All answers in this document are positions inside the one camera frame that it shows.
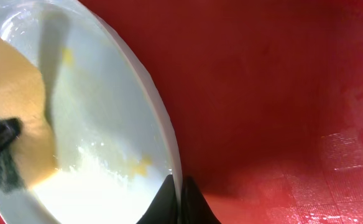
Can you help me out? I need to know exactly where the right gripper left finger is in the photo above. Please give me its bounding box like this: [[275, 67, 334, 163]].
[[137, 174, 178, 224]]

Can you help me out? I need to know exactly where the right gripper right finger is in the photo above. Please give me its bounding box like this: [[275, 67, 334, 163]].
[[181, 176, 221, 224]]

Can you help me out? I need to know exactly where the green and yellow sponge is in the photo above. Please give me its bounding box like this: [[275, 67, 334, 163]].
[[0, 38, 57, 194]]

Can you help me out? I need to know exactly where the light blue plate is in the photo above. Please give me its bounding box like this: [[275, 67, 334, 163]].
[[0, 0, 182, 223]]

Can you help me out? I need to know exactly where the red plastic tray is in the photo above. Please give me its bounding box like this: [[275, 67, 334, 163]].
[[78, 1, 363, 223]]

